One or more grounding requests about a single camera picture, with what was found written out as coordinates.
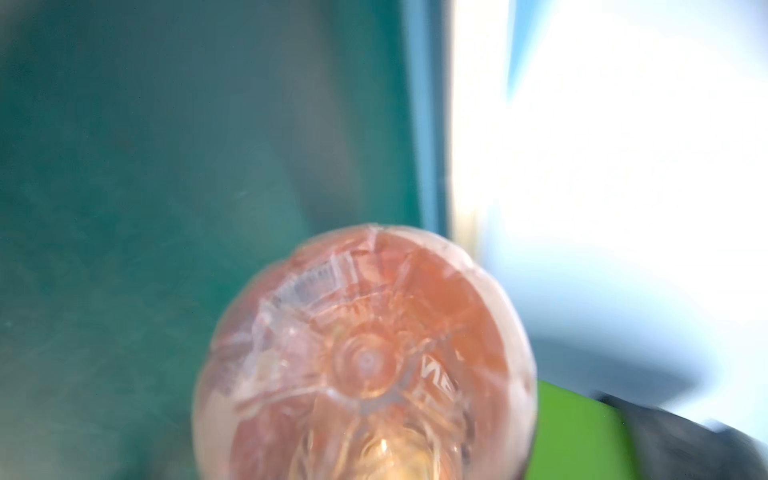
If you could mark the brown nescafe bottle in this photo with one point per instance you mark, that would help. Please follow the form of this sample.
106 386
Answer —
372 352

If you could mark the green plastic trash bin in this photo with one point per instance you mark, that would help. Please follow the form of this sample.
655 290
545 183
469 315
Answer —
579 438

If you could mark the black bin liner bag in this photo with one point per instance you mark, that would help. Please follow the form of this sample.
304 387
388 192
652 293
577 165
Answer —
668 446

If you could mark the aluminium back frame rail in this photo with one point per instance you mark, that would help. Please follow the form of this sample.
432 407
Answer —
429 29

